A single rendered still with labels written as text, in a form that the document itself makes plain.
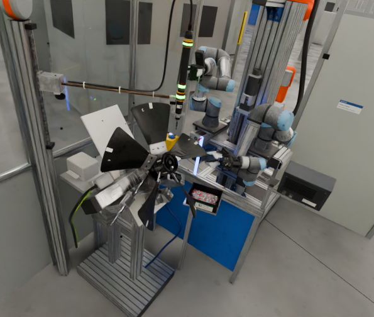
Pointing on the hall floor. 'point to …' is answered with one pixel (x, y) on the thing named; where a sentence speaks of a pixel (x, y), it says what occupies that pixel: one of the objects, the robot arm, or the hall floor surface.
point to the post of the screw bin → (185, 239)
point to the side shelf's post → (97, 234)
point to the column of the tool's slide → (39, 141)
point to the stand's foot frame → (130, 305)
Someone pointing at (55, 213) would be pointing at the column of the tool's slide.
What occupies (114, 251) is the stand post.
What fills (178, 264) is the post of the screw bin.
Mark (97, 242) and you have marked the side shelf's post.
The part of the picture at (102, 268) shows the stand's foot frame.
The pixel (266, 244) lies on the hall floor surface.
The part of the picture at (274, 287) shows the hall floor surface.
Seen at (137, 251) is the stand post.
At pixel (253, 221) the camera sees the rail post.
